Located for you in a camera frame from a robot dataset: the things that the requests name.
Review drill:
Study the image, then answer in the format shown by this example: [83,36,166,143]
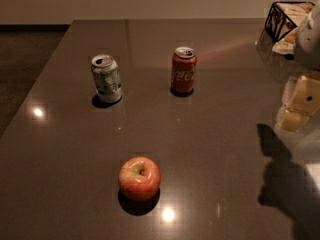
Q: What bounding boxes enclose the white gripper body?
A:
[294,1,320,70]

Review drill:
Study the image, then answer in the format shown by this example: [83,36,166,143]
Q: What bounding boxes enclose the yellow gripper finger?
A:
[276,71,320,132]

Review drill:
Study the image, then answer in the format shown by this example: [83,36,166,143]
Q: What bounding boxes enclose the green white 7up can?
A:
[91,54,122,104]

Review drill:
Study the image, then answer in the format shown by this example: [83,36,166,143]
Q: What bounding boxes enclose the red Coca-Cola can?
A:
[170,46,197,97]

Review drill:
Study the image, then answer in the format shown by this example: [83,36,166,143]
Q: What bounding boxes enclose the red apple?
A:
[118,157,161,202]

